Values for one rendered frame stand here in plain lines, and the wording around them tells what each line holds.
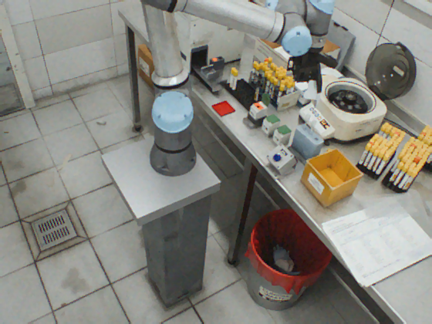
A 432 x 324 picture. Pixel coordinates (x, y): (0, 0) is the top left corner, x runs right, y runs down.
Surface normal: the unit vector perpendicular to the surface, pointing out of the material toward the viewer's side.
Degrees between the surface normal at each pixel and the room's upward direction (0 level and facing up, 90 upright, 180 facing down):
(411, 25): 90
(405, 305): 0
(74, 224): 0
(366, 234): 1
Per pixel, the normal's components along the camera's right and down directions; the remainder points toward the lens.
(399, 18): -0.84, 0.35
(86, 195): 0.07, -0.69
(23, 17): 0.53, 0.64
